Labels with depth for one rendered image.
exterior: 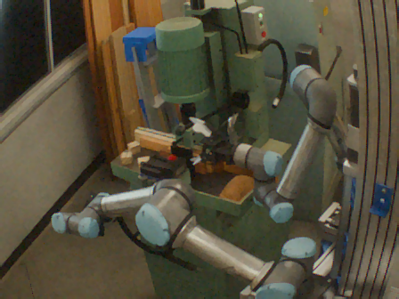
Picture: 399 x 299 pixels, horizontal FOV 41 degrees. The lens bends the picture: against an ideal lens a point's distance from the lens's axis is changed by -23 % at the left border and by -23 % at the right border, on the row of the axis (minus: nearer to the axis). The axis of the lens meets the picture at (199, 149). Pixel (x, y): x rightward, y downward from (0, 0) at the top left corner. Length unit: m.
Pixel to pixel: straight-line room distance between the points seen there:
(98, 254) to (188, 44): 1.68
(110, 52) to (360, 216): 2.29
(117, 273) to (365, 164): 2.00
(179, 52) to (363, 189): 0.89
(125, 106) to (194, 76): 1.61
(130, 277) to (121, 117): 1.08
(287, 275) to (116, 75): 2.30
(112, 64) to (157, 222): 2.12
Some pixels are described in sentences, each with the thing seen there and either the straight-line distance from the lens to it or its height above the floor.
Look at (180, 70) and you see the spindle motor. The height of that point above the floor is 1.32.
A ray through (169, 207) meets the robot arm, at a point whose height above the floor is 1.22.
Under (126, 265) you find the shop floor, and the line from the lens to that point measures 3.45.
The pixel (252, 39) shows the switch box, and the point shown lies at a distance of 2.48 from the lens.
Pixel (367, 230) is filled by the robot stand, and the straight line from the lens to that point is 1.84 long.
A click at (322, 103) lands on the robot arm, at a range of 1.93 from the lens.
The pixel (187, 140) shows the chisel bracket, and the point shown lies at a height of 1.02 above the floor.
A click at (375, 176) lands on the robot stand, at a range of 1.73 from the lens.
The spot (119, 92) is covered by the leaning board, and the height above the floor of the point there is 0.63.
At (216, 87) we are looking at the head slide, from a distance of 2.45.
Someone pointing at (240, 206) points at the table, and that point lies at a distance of 2.30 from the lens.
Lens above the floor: 2.26
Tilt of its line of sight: 31 degrees down
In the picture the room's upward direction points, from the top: 6 degrees counter-clockwise
